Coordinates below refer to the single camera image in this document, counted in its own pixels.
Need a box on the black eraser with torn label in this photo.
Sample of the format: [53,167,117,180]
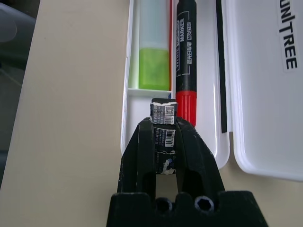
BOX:
[150,97,178,175]

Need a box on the black marker with red cap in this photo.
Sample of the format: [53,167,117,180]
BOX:
[174,0,198,126]

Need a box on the white plastic pencil case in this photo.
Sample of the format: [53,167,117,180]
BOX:
[119,0,303,183]

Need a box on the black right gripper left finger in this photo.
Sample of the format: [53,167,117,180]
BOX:
[117,117,157,197]

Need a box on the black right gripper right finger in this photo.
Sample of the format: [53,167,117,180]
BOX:
[174,119,226,202]

